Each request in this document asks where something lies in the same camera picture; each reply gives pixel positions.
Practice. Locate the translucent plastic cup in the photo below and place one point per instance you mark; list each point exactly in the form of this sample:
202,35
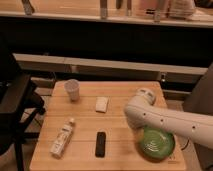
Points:
72,88

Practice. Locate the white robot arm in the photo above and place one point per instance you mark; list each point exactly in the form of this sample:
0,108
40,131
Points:
140,111

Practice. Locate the black chair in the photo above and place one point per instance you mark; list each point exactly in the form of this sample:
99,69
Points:
19,104

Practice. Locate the green bowl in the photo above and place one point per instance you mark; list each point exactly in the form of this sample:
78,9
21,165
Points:
156,144

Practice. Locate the white sponge block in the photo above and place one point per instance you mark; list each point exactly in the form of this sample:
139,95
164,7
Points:
101,104

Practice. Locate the white plastic bottle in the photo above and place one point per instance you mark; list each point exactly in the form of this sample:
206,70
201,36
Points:
62,139

